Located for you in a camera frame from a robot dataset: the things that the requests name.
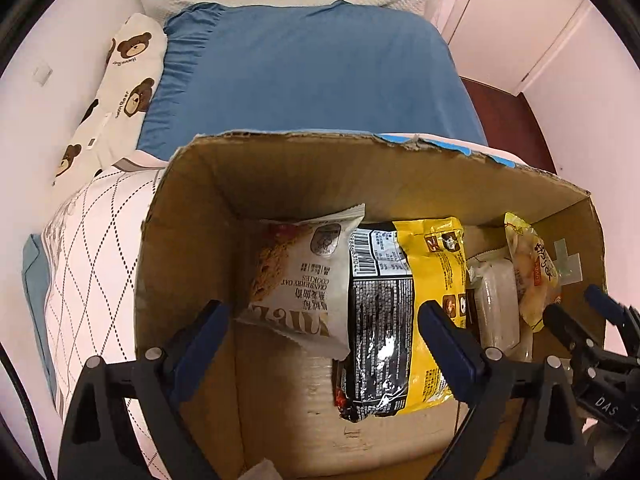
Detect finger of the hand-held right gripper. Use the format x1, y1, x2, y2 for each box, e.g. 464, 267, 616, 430
584, 284, 640, 361
542, 302, 601, 362

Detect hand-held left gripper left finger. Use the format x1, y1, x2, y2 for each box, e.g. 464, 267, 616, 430
57, 300, 231, 480

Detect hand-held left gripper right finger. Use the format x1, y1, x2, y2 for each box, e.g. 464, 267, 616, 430
417, 300, 586, 480

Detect yellow bun packet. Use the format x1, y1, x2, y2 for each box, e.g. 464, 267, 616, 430
502, 211, 561, 333

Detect yellow and black noodle packet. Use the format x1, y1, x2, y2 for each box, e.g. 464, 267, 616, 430
332, 216, 471, 423

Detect clear plastic snack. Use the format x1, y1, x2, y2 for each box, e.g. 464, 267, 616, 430
465, 255, 533, 361

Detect white oat cookie packet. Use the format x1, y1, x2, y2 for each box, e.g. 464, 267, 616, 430
235, 203, 366, 361

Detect brown cardboard box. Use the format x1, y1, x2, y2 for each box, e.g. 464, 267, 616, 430
132, 130, 608, 480

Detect white diamond pattern quilt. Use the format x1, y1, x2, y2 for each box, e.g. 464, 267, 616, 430
22, 157, 171, 480

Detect bear print pillow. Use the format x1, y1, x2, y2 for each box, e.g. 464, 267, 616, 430
52, 12, 168, 188

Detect white door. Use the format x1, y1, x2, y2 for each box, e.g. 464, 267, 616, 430
440, 0, 586, 96

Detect blue bed sheet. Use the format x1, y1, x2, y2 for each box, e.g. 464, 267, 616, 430
136, 0, 488, 161

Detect black cable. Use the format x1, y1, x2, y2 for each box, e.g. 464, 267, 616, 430
0, 345, 56, 480

